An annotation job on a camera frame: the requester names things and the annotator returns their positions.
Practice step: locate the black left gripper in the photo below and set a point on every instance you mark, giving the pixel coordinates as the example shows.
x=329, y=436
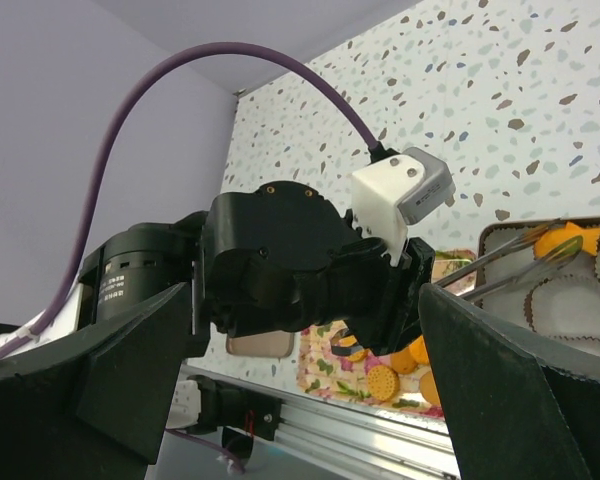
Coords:
x=282, y=259

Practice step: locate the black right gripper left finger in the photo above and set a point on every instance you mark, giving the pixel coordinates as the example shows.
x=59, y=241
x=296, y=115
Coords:
x=94, y=404

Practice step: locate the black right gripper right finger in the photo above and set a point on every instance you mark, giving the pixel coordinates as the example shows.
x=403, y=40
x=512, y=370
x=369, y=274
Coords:
x=517, y=405

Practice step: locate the round sandwich cookie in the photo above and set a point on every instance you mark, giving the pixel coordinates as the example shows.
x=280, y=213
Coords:
x=383, y=383
x=354, y=352

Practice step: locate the metal tongs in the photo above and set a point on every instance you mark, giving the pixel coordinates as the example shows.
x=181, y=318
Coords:
x=513, y=265

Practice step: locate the orange fish cookie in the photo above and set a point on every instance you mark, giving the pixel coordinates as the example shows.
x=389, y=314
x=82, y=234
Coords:
x=557, y=236
x=410, y=358

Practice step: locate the plain round orange cookie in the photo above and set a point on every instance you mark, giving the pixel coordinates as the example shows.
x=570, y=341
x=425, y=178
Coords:
x=428, y=389

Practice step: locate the cookie tin with paper cups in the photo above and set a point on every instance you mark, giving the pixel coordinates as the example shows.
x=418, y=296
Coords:
x=565, y=308

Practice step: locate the floral yellow tray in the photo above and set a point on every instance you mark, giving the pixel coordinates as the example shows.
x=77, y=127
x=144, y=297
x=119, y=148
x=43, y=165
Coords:
x=323, y=374

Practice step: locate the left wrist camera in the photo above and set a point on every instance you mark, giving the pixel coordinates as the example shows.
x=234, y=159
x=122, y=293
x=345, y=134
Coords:
x=393, y=194

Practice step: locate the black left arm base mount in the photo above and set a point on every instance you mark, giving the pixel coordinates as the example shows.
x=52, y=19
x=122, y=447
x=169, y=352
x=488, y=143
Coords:
x=202, y=406

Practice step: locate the aluminium table rail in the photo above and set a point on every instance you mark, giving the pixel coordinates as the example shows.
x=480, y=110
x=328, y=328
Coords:
x=354, y=443

